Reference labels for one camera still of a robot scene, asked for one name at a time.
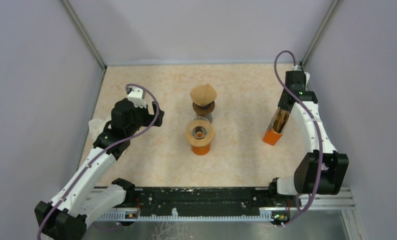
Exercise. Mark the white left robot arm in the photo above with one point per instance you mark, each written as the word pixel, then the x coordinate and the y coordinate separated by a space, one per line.
pixel 89 165

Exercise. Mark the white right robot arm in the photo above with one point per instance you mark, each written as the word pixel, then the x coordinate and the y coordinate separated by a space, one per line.
pixel 322 166

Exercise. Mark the aluminium corner frame post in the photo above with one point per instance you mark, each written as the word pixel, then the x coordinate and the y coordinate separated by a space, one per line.
pixel 318 36

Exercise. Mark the coffee filter box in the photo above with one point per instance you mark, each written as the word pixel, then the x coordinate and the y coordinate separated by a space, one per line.
pixel 276 127

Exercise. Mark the brown paper coffee filter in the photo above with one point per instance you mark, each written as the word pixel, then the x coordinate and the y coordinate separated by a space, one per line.
pixel 203 95

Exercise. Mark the left aluminium frame post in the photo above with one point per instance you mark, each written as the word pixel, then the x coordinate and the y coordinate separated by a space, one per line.
pixel 83 33

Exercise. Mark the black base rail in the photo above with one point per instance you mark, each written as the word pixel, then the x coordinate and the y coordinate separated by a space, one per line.
pixel 127 204

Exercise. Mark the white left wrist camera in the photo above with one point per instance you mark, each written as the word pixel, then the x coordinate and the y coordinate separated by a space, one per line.
pixel 136 95

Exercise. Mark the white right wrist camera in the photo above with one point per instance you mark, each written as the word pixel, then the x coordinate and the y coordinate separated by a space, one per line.
pixel 297 67

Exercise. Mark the orange glass flask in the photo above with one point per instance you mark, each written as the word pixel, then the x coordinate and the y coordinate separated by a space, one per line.
pixel 201 146

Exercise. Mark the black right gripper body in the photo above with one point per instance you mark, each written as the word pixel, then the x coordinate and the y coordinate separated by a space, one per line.
pixel 280 103

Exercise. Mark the clear glass dripper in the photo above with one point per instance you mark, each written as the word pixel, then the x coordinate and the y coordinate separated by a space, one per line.
pixel 198 127

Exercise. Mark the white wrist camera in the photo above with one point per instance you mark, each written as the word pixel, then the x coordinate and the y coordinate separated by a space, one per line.
pixel 297 67
pixel 136 95

